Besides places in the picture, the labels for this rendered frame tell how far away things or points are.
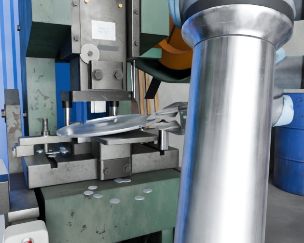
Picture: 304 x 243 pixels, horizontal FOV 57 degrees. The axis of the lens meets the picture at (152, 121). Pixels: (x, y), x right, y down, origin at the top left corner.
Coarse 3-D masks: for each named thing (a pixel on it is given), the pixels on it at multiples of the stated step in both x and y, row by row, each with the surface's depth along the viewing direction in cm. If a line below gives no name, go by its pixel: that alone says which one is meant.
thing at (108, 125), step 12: (96, 120) 94; (108, 120) 86; (120, 120) 83; (132, 120) 84; (144, 120) 81; (156, 120) 76; (60, 132) 78; (72, 132) 76; (84, 132) 73; (96, 132) 71; (108, 132) 66; (120, 132) 67
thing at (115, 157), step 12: (132, 132) 75; (144, 132) 75; (96, 144) 76; (108, 144) 63; (120, 144) 77; (96, 156) 77; (108, 156) 76; (120, 156) 78; (108, 168) 76; (120, 168) 78
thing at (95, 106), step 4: (92, 104) 89; (96, 104) 89; (100, 104) 89; (104, 104) 91; (92, 108) 89; (96, 108) 89; (100, 108) 90; (104, 108) 91; (92, 112) 89; (96, 112) 89
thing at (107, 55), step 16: (80, 0) 78; (96, 0) 80; (112, 0) 82; (80, 16) 78; (96, 16) 80; (112, 16) 82; (96, 32) 81; (112, 32) 83; (96, 48) 80; (112, 48) 83; (80, 64) 80; (96, 64) 79; (112, 64) 81; (80, 80) 80; (96, 80) 79; (112, 80) 81
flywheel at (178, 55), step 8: (176, 32) 114; (176, 40) 114; (168, 48) 116; (176, 48) 114; (184, 48) 109; (168, 56) 113; (176, 56) 108; (184, 56) 103; (192, 56) 99; (168, 64) 114; (176, 64) 109; (184, 64) 104
